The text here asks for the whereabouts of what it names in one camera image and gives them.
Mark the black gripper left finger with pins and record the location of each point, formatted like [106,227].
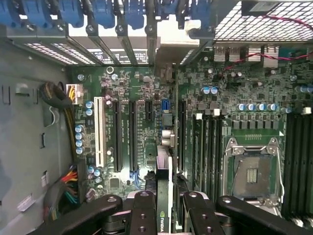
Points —
[144,215]

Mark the green motherboard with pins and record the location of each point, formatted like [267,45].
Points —
[244,85]

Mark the short black expansion slot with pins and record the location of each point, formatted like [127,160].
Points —
[149,110]

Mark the long black expansion slot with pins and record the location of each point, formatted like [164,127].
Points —
[118,137]
[133,137]
[182,137]

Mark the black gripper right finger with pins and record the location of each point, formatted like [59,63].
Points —
[200,218]

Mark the open black PC case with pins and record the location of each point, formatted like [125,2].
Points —
[24,122]

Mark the CPU socket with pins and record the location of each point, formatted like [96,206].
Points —
[254,171]

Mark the white PCI slot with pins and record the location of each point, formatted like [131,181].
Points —
[100,127]

